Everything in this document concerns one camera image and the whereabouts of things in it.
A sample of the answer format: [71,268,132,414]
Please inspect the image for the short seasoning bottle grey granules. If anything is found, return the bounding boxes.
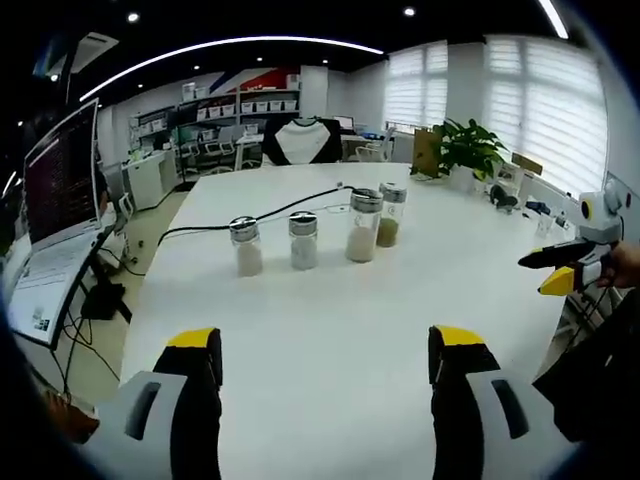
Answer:
[287,210,319,272]

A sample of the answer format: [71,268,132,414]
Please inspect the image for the storage shelf with white bins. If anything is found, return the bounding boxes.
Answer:
[128,73,303,151]

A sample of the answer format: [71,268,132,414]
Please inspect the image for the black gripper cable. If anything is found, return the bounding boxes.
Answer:
[564,279,626,351]

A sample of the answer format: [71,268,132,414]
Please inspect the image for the open laptop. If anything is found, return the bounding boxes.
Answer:
[5,97,114,348]

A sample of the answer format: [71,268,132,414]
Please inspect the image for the chair with black white shirt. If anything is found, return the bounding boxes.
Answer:
[261,116,344,166]

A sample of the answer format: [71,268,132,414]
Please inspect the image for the white office chair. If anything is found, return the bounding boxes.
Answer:
[357,126,397,163]

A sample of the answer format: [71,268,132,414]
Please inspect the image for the white office cabinet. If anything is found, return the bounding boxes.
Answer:
[121,149,178,211]

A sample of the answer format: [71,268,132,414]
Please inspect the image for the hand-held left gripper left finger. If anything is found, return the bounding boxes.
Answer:
[79,327,224,480]

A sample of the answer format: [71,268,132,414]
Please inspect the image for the brown cardboard box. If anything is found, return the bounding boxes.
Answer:
[411,127,444,177]

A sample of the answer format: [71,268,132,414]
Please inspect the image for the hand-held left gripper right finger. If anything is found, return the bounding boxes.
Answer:
[428,324,566,480]

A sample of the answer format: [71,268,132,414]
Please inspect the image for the tall seasoning bottle white powder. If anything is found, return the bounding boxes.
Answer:
[344,187,384,264]

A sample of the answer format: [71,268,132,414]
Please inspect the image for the black cable on table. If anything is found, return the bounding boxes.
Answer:
[157,183,357,247]

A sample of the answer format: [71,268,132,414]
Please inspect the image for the person's right hand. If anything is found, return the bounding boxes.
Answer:
[597,239,640,289]

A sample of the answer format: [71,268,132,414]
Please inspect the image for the green potted plant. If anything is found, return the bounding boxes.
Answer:
[410,117,509,193]

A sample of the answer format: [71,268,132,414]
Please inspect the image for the tall seasoning bottle green seasoning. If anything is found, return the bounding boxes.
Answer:
[375,181,408,249]

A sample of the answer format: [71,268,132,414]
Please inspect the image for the short seasoning bottle white powder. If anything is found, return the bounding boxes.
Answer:
[228,215,264,278]

